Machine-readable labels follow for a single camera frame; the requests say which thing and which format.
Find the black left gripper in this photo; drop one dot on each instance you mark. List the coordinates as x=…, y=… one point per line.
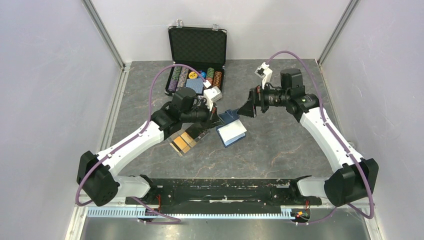
x=212, y=121

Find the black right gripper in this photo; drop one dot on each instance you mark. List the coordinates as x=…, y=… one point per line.
x=257, y=98

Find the blue leather card holder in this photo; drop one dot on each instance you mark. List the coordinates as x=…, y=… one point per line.
x=232, y=130

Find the clear acrylic card box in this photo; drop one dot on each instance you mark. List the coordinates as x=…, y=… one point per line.
x=179, y=132

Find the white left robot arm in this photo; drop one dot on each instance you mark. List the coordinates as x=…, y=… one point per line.
x=98, y=174

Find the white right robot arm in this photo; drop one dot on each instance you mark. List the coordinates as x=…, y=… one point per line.
x=354, y=177

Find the black VIP card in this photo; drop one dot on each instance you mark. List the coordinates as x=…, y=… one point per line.
x=196, y=132

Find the blue playing card deck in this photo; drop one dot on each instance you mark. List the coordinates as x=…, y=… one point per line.
x=195, y=84

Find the gold VIP card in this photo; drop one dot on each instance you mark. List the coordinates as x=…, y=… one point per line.
x=182, y=144

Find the yellow dealer button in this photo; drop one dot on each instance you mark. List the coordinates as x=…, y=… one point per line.
x=193, y=75

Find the black poker chip case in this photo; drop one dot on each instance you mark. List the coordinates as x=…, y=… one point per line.
x=201, y=48

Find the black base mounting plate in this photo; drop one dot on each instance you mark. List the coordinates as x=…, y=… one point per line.
x=224, y=195

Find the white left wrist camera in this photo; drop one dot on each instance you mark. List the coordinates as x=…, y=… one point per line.
x=212, y=94

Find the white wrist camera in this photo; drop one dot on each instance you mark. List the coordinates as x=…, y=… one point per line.
x=212, y=94
x=265, y=73

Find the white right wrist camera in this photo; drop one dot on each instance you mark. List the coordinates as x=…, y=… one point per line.
x=265, y=73

